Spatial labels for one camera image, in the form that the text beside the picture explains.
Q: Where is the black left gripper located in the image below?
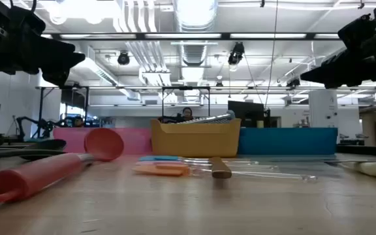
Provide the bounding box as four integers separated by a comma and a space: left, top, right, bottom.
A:
0, 0, 86, 86

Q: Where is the black slotted serving spoon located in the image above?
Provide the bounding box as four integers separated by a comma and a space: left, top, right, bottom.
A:
0, 149, 67, 162

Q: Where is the cream-handled table knife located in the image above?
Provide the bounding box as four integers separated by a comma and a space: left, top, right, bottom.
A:
324, 155, 376, 179

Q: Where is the red-handled ladle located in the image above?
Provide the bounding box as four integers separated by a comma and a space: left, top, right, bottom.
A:
0, 127, 125, 204

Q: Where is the blue silicone spatula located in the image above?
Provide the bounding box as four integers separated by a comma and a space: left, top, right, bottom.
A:
138, 155, 251, 163

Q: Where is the copper-coloured table knife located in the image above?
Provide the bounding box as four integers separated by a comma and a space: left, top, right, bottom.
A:
207, 155, 233, 180

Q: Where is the orange silicone spatula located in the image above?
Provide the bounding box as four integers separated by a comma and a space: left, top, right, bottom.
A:
132, 163, 318, 182

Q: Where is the black ceiling spotlight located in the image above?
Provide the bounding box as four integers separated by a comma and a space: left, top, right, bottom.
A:
117, 50, 131, 66
285, 77, 302, 89
227, 41, 245, 66

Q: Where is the blue plastic bin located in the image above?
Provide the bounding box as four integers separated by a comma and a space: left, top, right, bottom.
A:
238, 127, 338, 156

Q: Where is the black monitor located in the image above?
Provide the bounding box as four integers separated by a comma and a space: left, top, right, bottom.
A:
227, 100, 266, 129

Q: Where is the pink plastic bin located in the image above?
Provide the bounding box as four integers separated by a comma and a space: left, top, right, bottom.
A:
53, 127, 153, 155

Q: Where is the black overhead beam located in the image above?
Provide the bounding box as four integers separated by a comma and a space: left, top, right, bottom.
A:
40, 31, 342, 42

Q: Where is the teal-framed metal box grater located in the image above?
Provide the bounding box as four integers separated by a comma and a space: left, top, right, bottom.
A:
178, 110, 237, 125

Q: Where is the yellow plastic bin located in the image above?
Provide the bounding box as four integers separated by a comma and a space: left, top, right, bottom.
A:
151, 117, 242, 159

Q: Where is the black metal rig frame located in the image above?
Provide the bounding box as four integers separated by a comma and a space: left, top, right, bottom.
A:
36, 85, 89, 138

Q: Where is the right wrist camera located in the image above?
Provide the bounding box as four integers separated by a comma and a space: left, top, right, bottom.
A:
337, 13, 376, 50

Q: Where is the thin hanging cable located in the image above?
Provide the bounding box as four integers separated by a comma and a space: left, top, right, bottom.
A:
264, 0, 279, 108

